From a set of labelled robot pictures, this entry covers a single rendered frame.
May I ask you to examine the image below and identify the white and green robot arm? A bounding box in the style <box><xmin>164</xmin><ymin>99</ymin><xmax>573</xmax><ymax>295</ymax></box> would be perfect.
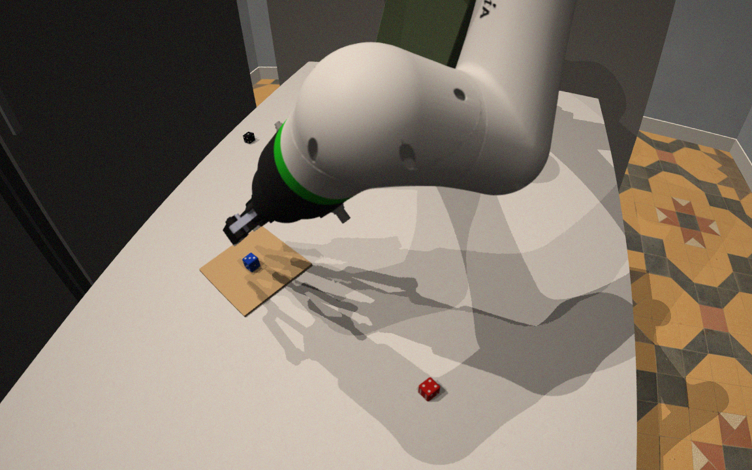
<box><xmin>257</xmin><ymin>0</ymin><xmax>577</xmax><ymax>224</ymax></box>

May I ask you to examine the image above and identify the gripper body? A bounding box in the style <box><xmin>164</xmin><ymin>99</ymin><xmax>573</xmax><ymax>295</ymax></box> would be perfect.
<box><xmin>245</xmin><ymin>171</ymin><xmax>301</xmax><ymax>223</ymax></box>

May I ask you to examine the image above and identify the red die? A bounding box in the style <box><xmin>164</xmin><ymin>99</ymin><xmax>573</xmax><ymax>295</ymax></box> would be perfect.
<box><xmin>418</xmin><ymin>377</ymin><xmax>440</xmax><ymax>401</ymax></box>

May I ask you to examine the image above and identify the blue die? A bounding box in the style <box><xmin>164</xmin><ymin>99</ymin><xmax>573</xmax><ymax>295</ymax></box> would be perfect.
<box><xmin>242</xmin><ymin>253</ymin><xmax>260</xmax><ymax>272</ymax></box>

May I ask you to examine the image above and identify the tan flat square mat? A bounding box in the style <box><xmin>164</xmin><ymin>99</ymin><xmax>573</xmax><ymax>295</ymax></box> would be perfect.
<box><xmin>199</xmin><ymin>227</ymin><xmax>312</xmax><ymax>317</ymax></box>

